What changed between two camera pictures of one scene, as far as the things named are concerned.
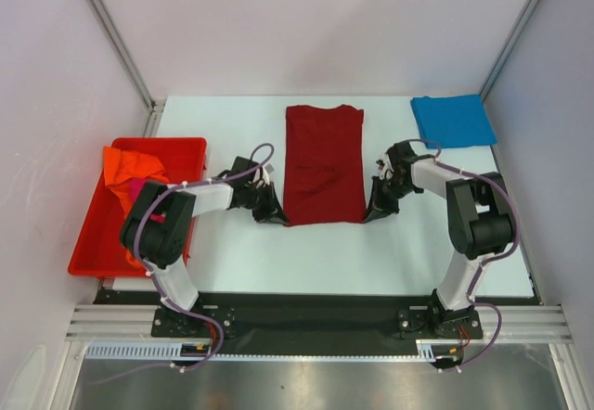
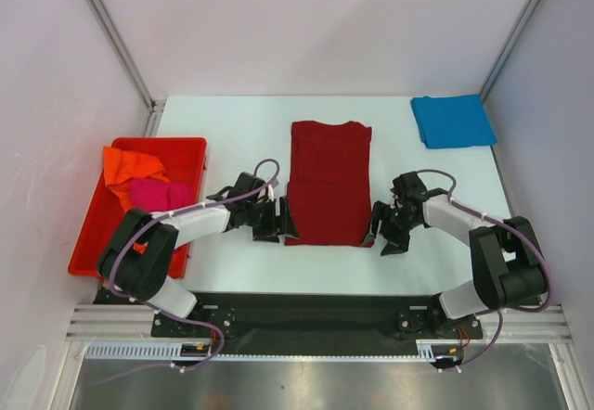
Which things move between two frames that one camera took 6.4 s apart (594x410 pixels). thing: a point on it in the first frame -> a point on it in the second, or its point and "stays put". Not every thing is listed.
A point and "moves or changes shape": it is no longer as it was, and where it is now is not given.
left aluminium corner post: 95,5 stays put
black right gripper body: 385,192 -> 391,224
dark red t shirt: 324,178 moves or changes shape
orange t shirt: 122,167 stays put
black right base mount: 433,322 stays put
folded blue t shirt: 453,121 stays put
